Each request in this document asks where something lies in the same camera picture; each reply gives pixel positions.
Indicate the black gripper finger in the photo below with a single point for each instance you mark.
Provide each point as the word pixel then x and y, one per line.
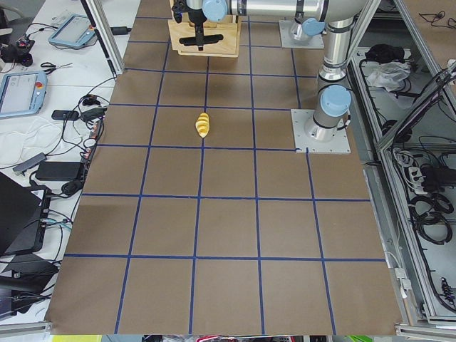
pixel 199 35

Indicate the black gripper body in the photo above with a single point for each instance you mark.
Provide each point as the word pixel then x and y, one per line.
pixel 198 23

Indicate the wooden drawer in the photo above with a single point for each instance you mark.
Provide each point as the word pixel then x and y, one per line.
pixel 221 39

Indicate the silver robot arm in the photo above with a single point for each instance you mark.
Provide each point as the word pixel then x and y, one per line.
pixel 333 97

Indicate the toy bread roll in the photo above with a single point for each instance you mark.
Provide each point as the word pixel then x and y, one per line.
pixel 202 125

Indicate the blue teach pendant far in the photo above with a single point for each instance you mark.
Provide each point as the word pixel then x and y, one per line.
pixel 75 32

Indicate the blue teach pendant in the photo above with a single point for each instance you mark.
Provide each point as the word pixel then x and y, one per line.
pixel 22 93
pixel 75 32

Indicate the blue teach pendant near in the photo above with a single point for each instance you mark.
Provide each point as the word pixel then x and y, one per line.
pixel 22 93

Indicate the black power adapter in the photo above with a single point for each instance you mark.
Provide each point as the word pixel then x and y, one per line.
pixel 58 171

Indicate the aluminium frame post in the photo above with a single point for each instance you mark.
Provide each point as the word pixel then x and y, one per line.
pixel 99 22

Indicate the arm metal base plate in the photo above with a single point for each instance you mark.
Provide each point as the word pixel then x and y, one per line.
pixel 311 138
pixel 307 35

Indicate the black handled scissors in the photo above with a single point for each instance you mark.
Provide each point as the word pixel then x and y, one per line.
pixel 49 67

